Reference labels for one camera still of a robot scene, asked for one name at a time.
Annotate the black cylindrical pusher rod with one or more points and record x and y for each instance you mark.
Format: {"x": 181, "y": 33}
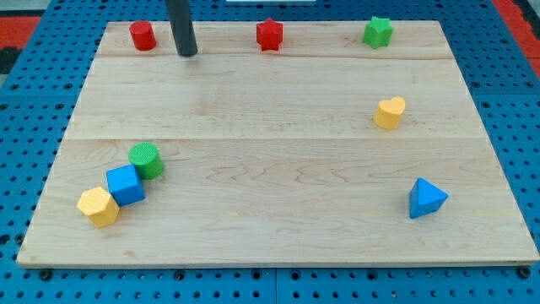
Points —
{"x": 182, "y": 27}

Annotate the red cylinder block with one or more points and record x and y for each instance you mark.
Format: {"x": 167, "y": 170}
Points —
{"x": 142, "y": 35}

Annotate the red star block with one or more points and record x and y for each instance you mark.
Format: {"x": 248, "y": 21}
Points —
{"x": 269, "y": 34}

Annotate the green cylinder block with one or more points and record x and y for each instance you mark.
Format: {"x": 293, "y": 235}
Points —
{"x": 147, "y": 160}

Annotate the wooden board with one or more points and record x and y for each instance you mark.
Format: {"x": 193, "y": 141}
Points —
{"x": 272, "y": 159}

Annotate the blue cube block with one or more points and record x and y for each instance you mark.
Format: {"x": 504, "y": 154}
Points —
{"x": 125, "y": 185}

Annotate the green star block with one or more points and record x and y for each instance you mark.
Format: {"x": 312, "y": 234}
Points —
{"x": 378, "y": 32}

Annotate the yellow hexagon block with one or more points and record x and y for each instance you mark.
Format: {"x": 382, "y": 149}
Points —
{"x": 98, "y": 206}

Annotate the yellow heart block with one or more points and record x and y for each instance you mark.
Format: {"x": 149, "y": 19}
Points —
{"x": 389, "y": 113}

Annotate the blue triangle block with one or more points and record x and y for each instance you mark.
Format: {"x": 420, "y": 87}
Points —
{"x": 425, "y": 198}

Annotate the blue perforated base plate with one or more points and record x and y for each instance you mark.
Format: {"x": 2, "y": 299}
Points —
{"x": 40, "y": 93}

